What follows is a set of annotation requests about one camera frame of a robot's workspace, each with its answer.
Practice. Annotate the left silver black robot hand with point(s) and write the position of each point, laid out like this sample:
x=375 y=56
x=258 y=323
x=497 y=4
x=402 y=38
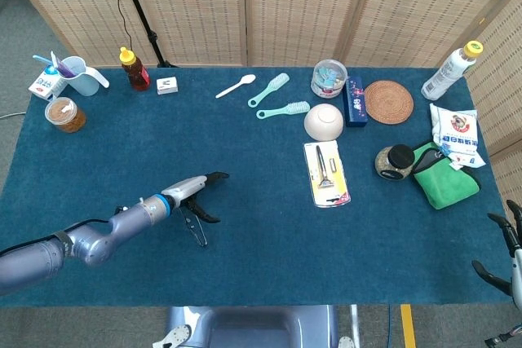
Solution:
x=185 y=189

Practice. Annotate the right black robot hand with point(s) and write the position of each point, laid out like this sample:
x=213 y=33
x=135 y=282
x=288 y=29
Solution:
x=517 y=266

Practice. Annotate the black thin-rimmed eyeglasses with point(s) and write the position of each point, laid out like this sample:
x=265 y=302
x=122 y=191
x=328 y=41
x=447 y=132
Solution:
x=195 y=227

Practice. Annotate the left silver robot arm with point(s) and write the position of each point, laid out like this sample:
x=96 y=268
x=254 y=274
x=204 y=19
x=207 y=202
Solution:
x=94 y=242

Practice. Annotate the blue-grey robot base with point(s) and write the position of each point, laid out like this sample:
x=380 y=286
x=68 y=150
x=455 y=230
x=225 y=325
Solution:
x=253 y=327

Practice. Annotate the blue felt table cover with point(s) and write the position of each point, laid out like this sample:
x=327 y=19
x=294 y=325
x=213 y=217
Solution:
x=261 y=258

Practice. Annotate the small white cardboard box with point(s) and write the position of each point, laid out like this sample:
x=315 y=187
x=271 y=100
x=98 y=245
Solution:
x=167 y=85

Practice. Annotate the green folded cloth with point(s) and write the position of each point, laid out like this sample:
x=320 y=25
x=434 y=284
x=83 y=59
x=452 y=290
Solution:
x=446 y=185

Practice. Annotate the small white red sachet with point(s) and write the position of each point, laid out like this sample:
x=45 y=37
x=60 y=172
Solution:
x=469 y=159

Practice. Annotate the honey bottle with yellow cap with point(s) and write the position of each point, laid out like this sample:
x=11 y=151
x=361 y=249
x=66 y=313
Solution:
x=138 y=75

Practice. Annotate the white plastic spoon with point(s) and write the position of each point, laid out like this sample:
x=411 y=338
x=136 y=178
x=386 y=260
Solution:
x=246 y=80

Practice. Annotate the mint green scrub brush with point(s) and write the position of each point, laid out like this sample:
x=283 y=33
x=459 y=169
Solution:
x=295 y=108
x=277 y=82

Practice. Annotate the clear cup of brown contents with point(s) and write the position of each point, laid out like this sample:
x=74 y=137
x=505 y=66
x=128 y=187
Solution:
x=65 y=115

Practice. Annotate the razor in yellow blister pack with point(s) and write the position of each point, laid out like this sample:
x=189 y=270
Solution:
x=328 y=177

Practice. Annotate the light blue plastic pitcher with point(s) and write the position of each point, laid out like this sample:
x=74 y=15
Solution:
x=83 y=79

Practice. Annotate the cream upturned bowl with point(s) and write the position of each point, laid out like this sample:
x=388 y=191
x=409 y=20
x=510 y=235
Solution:
x=323 y=122

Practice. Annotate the white printed salt bag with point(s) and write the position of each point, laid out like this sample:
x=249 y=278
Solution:
x=454 y=126

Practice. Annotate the glass jar with black lid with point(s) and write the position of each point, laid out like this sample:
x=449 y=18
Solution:
x=397 y=160

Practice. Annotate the purple toothbrush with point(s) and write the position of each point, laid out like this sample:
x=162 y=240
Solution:
x=66 y=69

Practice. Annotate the white and blue carton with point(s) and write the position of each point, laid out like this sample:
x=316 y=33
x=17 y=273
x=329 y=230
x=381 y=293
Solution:
x=42 y=87

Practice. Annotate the clear round tub of clips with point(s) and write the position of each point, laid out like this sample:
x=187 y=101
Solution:
x=328 y=79

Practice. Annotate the black tripod stand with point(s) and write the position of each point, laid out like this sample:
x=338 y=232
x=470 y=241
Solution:
x=140 y=14

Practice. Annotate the white toothbrush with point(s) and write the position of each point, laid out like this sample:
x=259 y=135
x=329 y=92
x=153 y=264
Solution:
x=54 y=60

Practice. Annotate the dark blue long box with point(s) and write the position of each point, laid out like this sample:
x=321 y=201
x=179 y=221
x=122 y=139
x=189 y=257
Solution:
x=356 y=103

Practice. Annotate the light blue toothbrush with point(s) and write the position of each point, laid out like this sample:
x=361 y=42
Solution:
x=41 y=58

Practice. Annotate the white bottle with yellow cap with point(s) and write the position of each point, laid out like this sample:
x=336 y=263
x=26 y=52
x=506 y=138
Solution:
x=446 y=75

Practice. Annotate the round woven rattan coaster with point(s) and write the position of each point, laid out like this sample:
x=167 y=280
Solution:
x=388 y=102

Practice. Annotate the woven bamboo folding screen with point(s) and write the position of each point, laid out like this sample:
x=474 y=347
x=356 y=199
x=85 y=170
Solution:
x=302 y=5

